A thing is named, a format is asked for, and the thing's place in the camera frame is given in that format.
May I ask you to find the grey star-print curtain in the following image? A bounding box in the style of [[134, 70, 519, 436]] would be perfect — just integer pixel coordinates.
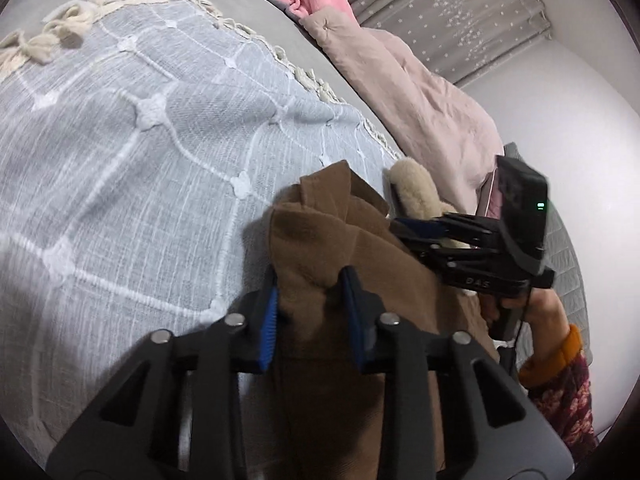
[[335, 0, 553, 88]]

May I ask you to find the grey quilted pad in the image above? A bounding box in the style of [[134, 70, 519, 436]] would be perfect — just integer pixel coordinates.
[[502, 142, 591, 366]]

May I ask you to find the person's right hand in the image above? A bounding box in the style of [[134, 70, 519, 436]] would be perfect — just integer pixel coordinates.
[[515, 290, 569, 368]]

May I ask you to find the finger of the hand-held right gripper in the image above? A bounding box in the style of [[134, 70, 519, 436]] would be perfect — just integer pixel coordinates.
[[424, 241, 502, 272], [391, 211, 502, 242]]

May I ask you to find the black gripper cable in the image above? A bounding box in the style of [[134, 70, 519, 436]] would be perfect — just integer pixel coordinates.
[[500, 290, 532, 377]]

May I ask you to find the beige duvet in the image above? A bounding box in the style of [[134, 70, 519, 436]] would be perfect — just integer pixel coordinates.
[[300, 7, 501, 211]]

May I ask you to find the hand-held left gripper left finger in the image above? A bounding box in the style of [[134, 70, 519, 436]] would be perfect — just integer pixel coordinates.
[[47, 265, 279, 480]]

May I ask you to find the brown coat with fur collar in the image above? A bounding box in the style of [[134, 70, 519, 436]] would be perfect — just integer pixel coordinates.
[[245, 157, 506, 480]]

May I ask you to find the grey checked blanket with fringe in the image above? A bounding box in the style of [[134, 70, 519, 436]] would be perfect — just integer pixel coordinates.
[[0, 0, 406, 441]]

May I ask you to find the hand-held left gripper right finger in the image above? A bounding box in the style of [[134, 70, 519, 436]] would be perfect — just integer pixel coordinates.
[[339, 265, 574, 480]]

